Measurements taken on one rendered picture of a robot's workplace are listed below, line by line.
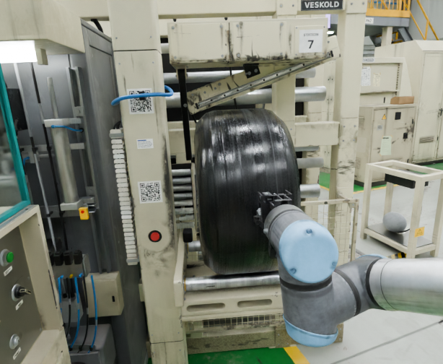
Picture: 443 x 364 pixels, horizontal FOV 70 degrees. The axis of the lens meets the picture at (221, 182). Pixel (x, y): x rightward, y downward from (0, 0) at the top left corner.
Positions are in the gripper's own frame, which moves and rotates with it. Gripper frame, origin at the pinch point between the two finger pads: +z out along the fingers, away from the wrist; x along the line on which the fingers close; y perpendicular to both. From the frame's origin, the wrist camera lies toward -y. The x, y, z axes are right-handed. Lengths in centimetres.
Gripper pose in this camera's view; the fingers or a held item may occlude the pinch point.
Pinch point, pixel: (265, 210)
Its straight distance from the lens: 87.2
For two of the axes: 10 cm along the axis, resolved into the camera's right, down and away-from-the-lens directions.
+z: -0.7, -1.6, 9.9
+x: -10.0, 0.6, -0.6
